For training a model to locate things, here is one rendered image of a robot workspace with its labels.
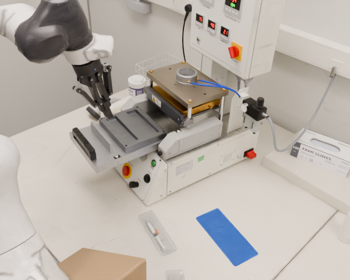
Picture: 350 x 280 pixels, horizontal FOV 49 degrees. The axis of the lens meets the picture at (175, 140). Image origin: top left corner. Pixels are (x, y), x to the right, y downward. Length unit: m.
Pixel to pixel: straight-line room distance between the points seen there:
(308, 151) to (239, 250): 0.53
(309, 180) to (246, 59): 0.53
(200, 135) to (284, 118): 0.63
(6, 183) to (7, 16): 0.40
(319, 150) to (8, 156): 1.15
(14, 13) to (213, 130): 0.75
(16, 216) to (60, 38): 0.41
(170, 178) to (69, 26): 0.67
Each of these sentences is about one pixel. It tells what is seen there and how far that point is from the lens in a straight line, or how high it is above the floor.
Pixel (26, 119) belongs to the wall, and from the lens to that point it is 2.91.
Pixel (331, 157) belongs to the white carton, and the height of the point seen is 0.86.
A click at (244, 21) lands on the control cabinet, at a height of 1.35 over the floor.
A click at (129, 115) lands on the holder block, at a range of 1.43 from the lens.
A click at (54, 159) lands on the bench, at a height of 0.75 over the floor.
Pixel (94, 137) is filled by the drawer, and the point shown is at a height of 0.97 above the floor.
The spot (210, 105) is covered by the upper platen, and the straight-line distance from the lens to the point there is 1.42.
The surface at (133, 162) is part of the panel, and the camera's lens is 1.46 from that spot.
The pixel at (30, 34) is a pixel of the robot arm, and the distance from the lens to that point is 0.95.
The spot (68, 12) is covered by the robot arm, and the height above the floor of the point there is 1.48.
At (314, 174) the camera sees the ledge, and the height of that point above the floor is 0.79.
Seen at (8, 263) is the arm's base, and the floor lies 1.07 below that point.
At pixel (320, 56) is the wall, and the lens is 1.65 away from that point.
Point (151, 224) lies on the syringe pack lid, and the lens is 1.33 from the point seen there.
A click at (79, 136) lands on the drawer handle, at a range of 1.32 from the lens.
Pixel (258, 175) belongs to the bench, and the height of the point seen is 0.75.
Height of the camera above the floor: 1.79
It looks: 37 degrees down
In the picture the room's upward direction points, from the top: 3 degrees clockwise
